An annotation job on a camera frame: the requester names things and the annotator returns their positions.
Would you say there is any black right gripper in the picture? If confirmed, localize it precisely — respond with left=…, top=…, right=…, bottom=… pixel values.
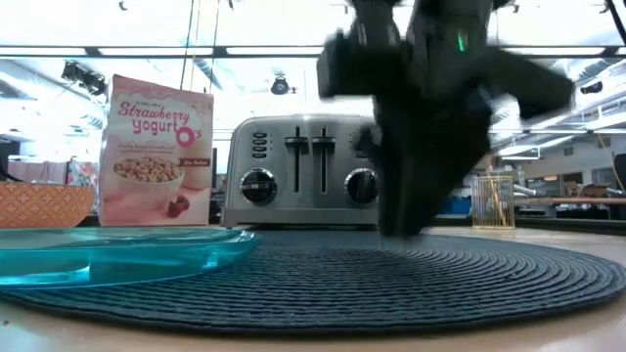
left=316, top=26, right=576, bottom=240

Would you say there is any orange patterned bowl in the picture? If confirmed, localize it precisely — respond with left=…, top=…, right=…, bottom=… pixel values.
left=0, top=181, right=96, bottom=230

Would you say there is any blue storage bin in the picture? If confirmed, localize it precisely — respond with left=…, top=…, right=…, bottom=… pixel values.
left=437, top=195, right=473, bottom=216

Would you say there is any dark round woven placemat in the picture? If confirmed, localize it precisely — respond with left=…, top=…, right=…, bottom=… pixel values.
left=0, top=228, right=626, bottom=338

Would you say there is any wooden workbench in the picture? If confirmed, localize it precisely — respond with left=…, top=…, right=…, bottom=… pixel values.
left=513, top=195, right=626, bottom=206

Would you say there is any stainless steel four-slot toaster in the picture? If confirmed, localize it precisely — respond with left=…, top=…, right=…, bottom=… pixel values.
left=220, top=113, right=387, bottom=230

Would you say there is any floral patterned cloth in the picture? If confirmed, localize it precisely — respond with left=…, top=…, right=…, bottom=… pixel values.
left=66, top=159, right=102, bottom=190

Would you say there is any black ceiling spotlight cluster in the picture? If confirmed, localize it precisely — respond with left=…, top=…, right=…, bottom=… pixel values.
left=61, top=61, right=109, bottom=98

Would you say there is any pink cloth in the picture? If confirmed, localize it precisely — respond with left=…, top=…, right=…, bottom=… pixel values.
left=7, top=160, right=67, bottom=185

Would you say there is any black ceiling dome camera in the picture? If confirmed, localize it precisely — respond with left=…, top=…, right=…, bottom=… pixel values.
left=270, top=74, right=297, bottom=97

